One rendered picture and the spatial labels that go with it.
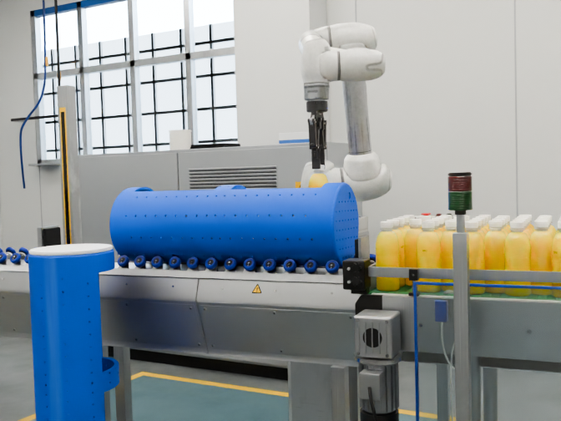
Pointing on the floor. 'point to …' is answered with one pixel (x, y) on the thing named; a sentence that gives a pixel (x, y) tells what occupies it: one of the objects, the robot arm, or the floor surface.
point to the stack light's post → (462, 326)
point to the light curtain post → (69, 164)
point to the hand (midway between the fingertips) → (318, 159)
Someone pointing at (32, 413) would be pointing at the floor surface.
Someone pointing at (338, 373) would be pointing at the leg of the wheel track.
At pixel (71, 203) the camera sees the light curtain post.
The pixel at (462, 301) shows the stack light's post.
